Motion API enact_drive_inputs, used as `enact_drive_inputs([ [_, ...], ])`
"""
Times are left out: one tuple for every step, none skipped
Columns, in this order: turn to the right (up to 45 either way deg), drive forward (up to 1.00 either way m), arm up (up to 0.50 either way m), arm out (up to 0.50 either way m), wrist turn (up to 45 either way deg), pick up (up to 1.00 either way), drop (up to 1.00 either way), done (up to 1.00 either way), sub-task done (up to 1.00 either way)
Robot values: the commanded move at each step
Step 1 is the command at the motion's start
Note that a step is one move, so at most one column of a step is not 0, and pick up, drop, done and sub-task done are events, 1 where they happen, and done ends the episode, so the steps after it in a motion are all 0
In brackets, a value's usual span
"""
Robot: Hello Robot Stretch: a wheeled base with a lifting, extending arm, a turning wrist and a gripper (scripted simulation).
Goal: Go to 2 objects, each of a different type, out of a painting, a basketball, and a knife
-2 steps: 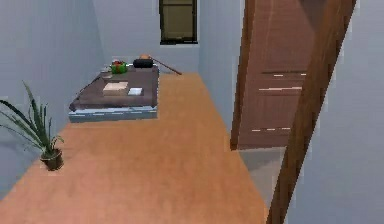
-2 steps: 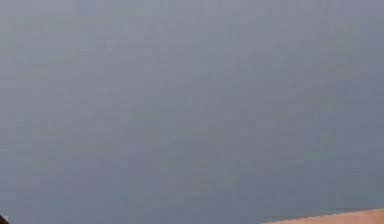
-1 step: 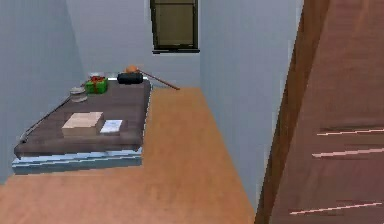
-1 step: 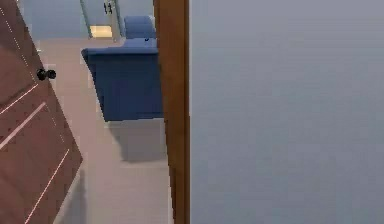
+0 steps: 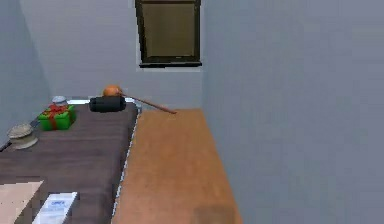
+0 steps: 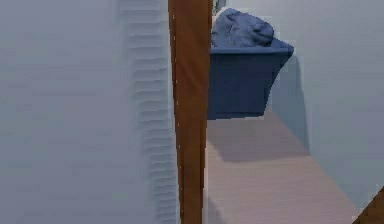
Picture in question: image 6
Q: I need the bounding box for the blue laundry basket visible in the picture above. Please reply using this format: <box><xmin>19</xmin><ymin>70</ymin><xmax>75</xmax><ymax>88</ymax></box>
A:
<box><xmin>206</xmin><ymin>39</ymin><xmax>295</xmax><ymax>121</ymax></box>

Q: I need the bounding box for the blue crumpled cloth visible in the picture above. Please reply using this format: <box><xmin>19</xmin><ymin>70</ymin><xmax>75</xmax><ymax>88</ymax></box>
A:
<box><xmin>211</xmin><ymin>7</ymin><xmax>276</xmax><ymax>48</ymax></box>

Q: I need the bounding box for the brown wooden door frame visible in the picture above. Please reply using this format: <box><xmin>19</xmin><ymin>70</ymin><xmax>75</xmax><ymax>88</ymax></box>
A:
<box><xmin>167</xmin><ymin>0</ymin><xmax>214</xmax><ymax>224</ymax></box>

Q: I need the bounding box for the brown wooden furniture corner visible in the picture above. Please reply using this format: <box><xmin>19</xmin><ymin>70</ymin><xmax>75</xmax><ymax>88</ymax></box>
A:
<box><xmin>351</xmin><ymin>186</ymin><xmax>384</xmax><ymax>224</ymax></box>

